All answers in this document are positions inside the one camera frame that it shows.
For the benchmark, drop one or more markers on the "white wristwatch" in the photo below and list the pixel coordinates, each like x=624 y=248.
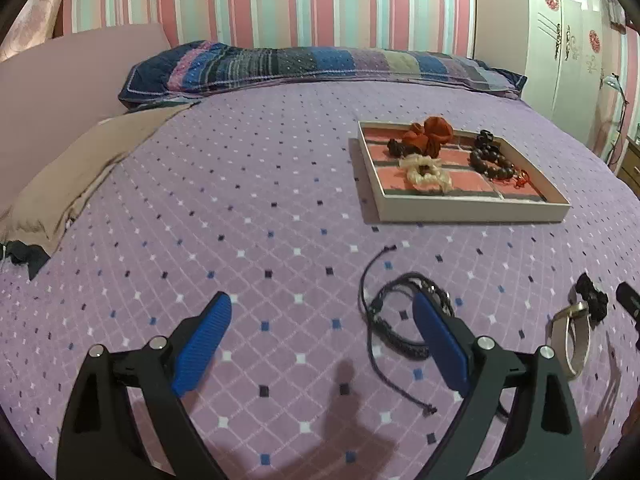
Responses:
x=575 y=350

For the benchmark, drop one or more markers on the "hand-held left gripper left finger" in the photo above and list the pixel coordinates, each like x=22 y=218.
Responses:
x=202 y=342

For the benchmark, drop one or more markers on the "pink floral curtain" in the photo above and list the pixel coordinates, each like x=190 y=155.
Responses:
x=30 y=20

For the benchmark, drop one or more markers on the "dark cloth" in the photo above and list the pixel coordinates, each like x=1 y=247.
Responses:
x=27 y=257

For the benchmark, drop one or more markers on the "red gold charm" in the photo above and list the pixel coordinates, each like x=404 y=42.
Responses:
x=522 y=178

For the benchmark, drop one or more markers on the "striped patchwork pillow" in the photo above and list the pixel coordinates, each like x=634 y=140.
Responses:
x=300 y=65

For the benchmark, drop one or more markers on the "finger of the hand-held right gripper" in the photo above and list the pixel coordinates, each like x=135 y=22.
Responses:
x=630 y=302

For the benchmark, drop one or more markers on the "pink headboard cushion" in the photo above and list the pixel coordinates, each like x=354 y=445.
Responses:
x=60 y=90

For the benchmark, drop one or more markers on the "tan folded blanket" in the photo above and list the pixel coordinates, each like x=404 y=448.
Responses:
x=80 y=175

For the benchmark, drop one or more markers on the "brick pattern jewelry tray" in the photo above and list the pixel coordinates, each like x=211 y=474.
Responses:
x=480 y=207

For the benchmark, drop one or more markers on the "desk lamp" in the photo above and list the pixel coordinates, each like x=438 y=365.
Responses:
x=611 y=81

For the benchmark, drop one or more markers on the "black flower hair clip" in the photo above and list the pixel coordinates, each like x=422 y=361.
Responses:
x=592 y=297

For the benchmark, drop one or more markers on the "purple diamond bedspread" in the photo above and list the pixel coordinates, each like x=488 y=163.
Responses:
x=250 y=220

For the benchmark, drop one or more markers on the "orange scrunchie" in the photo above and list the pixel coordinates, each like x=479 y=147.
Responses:
x=432 y=135

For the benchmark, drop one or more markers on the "cream scrunchie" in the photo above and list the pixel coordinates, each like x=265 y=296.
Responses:
x=415 y=177

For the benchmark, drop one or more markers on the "wooden nightstand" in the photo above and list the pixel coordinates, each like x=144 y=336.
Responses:
x=631 y=165

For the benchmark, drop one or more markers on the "white wardrobe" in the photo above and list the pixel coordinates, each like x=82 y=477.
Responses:
x=570 y=60

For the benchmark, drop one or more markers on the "brown knot stone pendant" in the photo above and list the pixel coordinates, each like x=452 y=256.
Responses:
x=395 y=146

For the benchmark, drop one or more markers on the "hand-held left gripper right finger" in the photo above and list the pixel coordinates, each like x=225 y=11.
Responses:
x=442 y=345

